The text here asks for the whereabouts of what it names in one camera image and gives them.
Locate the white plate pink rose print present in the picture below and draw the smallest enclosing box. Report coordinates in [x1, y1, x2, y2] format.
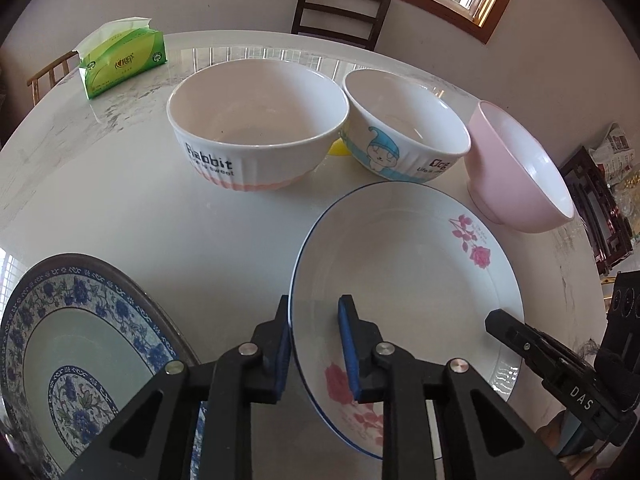
[289, 181, 526, 461]

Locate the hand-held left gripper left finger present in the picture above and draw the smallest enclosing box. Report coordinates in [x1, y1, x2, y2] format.
[62, 295, 292, 480]

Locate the brown wooden window frame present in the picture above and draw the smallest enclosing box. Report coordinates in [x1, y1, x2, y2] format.
[141, 0, 530, 45]

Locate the blue floral patterned plate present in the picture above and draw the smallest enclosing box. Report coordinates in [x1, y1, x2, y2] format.
[0, 253, 208, 480]

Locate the dark carved wooden furniture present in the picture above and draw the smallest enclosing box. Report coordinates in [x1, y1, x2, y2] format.
[557, 146, 636, 276]

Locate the large white bowl pink base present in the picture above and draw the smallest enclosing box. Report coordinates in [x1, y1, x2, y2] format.
[166, 58, 350, 193]

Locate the light wooden chair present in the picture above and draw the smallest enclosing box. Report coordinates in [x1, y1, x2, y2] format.
[26, 51, 81, 106]

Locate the dark wooden chair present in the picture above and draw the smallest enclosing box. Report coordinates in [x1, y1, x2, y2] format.
[291, 0, 392, 52]

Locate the green tissue pack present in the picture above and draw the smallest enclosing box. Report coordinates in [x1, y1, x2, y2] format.
[75, 16, 167, 101]

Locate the person's right hand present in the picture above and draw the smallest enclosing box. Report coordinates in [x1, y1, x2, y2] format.
[536, 410, 571, 458]

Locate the newspaper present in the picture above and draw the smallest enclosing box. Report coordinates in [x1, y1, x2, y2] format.
[589, 122, 632, 171]

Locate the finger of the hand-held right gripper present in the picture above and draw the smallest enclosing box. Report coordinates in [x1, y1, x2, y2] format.
[484, 309, 595, 387]

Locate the clear plastic bag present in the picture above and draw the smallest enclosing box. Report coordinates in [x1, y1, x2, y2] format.
[614, 169, 640, 241]

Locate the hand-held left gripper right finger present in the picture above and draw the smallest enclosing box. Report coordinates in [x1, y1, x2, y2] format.
[338, 294, 573, 480]

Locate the white bowl blue cartoon print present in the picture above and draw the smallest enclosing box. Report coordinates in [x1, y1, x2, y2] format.
[340, 69, 472, 182]

